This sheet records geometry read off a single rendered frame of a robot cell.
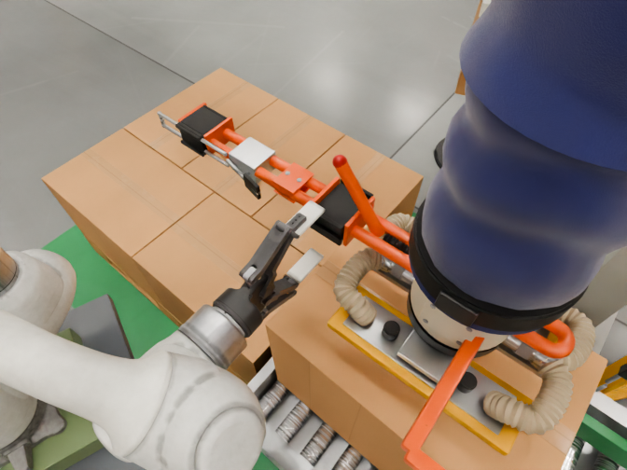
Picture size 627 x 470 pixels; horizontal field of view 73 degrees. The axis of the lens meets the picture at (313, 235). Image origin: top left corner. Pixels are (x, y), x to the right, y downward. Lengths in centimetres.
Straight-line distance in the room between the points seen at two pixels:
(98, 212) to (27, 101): 186
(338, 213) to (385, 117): 220
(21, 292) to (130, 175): 100
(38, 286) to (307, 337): 55
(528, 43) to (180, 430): 41
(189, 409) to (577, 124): 38
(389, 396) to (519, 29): 71
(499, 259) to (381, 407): 50
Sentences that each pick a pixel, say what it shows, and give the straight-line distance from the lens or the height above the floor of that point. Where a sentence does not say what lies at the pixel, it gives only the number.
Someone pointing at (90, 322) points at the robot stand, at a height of 75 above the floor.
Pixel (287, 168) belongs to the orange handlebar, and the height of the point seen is 123.
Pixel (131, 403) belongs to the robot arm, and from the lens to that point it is 45.
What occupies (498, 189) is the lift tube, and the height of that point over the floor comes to 153.
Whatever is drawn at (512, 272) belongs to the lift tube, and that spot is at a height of 143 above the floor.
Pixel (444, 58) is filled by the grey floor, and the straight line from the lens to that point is 356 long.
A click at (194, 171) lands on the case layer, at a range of 183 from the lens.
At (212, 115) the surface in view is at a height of 124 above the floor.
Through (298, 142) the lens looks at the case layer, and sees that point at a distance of 189.
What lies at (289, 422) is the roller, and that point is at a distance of 129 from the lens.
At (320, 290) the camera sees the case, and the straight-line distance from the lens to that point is 98.
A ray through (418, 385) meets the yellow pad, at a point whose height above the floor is 111.
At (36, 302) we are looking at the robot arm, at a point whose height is 105.
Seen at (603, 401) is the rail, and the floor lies 60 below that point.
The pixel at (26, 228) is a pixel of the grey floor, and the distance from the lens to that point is 271.
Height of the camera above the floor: 181
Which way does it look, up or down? 55 degrees down
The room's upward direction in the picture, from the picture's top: straight up
